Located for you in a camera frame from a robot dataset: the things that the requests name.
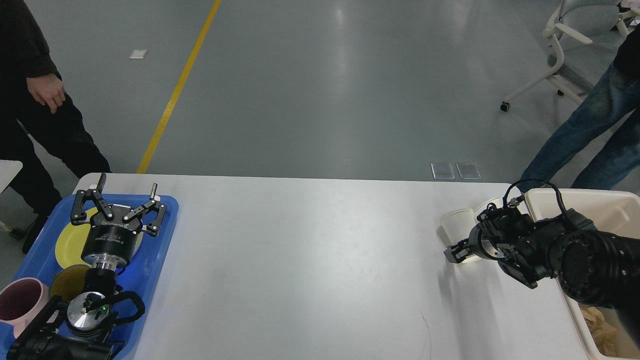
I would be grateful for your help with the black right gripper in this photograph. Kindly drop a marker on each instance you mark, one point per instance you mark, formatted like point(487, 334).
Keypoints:
point(482, 241)

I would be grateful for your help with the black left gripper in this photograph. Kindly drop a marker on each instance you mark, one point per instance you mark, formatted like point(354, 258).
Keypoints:
point(109, 241)

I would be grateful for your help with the white paper cup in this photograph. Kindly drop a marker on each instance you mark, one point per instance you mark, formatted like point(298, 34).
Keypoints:
point(457, 225)

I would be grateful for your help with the yellow plastic plate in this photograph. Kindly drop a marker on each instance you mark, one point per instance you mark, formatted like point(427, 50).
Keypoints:
point(70, 242)

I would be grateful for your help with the dark green mug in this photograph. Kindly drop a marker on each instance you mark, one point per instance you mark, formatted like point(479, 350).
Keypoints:
point(69, 283)

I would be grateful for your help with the pink ribbed mug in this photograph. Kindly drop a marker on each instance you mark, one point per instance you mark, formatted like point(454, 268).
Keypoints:
point(21, 301)

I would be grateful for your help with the brown paper top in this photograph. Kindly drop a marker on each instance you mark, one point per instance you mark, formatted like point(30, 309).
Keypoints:
point(603, 334)

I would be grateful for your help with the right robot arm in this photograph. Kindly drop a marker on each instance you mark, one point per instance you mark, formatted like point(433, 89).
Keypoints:
point(593, 267)

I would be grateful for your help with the blue plastic tray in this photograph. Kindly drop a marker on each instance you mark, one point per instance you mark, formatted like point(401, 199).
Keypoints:
point(150, 280)

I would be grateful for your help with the white cup behind gripper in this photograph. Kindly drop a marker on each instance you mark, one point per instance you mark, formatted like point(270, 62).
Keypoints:
point(496, 201)

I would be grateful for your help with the right floor socket plate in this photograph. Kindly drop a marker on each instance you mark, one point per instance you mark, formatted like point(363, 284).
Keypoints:
point(468, 170)

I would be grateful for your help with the floor socket plate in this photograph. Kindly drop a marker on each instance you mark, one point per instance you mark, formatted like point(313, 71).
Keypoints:
point(443, 171)
point(468, 170)

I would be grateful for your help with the left floor socket plate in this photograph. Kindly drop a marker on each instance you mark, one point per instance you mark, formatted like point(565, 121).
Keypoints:
point(443, 171)

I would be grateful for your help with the white side table corner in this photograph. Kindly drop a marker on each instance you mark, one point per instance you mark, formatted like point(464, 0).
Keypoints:
point(8, 171)

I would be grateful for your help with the person in dark clothes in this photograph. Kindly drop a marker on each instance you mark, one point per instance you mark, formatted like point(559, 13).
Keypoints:
point(35, 107)

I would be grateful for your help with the beige plastic bin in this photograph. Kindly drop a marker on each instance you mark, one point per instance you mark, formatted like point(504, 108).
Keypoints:
point(614, 212)

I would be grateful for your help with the grey office chair right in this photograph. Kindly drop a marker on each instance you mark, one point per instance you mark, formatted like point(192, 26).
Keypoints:
point(583, 37)

